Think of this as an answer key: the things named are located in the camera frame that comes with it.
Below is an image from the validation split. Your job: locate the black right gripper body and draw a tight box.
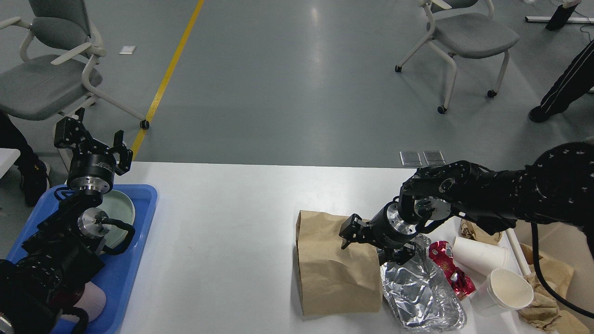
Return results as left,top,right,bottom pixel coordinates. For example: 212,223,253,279
369,201,420,251

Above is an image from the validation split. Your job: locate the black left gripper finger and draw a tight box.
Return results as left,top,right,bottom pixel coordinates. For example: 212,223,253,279
54,108,93,154
108,130,133,175

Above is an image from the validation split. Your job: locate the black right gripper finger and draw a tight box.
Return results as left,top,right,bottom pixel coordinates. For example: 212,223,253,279
377,242,416,266
339,213,377,250

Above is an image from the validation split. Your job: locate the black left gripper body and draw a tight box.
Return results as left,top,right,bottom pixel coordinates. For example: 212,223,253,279
66,154,116,194

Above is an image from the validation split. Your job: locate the green plate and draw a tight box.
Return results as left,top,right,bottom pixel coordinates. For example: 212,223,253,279
97,190,136,250

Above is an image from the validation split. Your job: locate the silver foil bag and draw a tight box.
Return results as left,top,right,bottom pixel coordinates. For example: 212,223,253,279
380,235,467,334

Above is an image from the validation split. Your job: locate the brown paper bag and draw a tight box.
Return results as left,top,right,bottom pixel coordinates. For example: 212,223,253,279
520,243,575,299
296,211,383,316

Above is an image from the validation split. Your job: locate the brown paper napkin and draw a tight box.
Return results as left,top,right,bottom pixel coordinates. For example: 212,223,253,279
460,218,503,246

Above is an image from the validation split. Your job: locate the white paper cup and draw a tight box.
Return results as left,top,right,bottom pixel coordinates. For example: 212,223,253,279
452,236,510,276
470,268,534,316

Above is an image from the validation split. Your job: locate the brown paper front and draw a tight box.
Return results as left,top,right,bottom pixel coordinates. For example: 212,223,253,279
518,273,591,334

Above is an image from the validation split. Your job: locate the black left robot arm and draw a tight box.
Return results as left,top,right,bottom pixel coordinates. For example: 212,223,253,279
0,108,136,334

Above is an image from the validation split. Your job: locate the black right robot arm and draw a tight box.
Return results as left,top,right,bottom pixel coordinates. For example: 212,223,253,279
339,141,594,264

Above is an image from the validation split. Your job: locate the red foil wrapper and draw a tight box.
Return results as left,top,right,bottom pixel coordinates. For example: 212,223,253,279
428,241,477,300

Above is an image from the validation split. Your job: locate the grey office chair left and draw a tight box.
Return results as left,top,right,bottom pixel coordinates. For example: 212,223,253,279
0,0,150,129

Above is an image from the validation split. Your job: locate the person in dark clothes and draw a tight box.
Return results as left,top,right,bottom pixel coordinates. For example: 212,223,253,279
0,112,50,207

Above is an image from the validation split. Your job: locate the left metal floor plate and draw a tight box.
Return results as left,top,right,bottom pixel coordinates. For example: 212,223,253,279
400,151,423,167

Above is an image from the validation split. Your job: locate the metal floor plate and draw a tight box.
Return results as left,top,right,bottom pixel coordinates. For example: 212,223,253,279
400,151,423,167
423,150,447,166

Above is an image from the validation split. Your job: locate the right metal floor plate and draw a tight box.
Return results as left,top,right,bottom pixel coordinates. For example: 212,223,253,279
423,150,447,166

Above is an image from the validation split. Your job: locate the lying white paper cup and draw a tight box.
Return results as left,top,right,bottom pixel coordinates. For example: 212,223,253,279
452,236,510,276

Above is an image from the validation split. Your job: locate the blue plastic tray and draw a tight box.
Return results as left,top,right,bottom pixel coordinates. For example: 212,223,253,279
5,184,158,334

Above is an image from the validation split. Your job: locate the pink mug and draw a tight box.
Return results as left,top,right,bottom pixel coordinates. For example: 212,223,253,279
59,282,106,322

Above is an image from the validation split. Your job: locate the beige plastic bin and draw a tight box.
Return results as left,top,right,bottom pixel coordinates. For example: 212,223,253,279
514,220,594,334

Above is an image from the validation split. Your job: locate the grey chair right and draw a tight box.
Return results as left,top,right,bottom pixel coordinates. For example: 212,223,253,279
394,0,519,114

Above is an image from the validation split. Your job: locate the white desk leg base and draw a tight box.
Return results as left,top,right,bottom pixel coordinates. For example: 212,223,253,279
524,0,594,31

